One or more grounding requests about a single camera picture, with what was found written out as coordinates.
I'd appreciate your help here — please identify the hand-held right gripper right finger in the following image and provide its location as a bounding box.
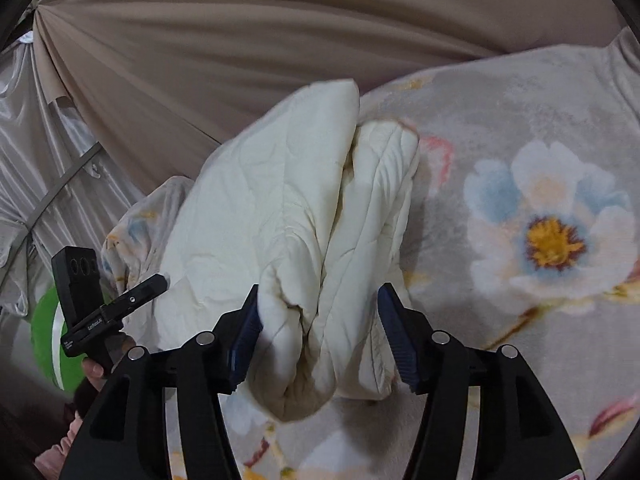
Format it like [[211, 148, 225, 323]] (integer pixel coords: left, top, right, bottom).
[[377, 283, 582, 480]]

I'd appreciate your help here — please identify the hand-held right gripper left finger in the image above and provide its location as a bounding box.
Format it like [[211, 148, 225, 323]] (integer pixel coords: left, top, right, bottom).
[[59, 284, 264, 480]]

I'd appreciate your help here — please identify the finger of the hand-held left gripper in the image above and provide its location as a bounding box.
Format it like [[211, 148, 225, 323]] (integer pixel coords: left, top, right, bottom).
[[102, 273, 170, 319]]

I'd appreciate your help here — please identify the white quilted jacket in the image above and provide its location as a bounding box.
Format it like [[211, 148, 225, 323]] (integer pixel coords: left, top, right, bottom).
[[159, 79, 421, 423]]

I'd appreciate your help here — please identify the person's left hand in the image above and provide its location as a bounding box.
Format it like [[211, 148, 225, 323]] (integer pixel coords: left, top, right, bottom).
[[81, 334, 138, 392]]

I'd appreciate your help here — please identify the grey metal bar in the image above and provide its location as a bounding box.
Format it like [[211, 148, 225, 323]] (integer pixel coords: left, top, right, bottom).
[[9, 142, 102, 253]]

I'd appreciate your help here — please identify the silver satin curtain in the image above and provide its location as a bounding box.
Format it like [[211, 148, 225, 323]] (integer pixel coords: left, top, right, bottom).
[[0, 30, 148, 318]]

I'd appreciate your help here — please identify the grey floral blanket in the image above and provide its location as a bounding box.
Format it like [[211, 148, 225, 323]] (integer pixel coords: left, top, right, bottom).
[[100, 27, 640, 480]]

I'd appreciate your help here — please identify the beige curtain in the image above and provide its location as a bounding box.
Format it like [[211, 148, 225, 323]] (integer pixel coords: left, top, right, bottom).
[[30, 0, 626, 196]]

